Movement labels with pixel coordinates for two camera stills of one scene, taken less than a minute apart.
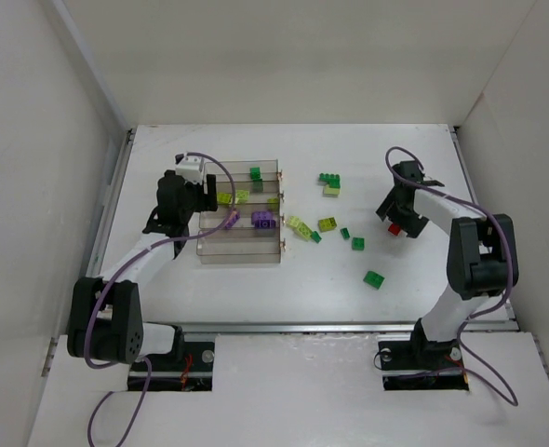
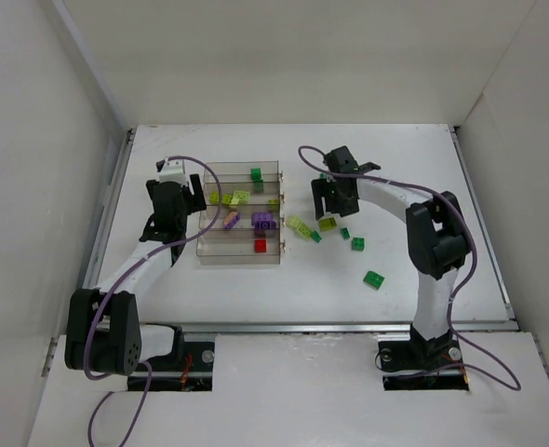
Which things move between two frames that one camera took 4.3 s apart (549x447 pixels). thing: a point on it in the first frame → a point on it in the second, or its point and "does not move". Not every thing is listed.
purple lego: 233,221 does not move
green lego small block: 255,173 does not move
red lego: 395,229 → 261,245
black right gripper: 399,216 → 329,196
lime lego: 223,197 does not move
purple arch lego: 262,219 does not move
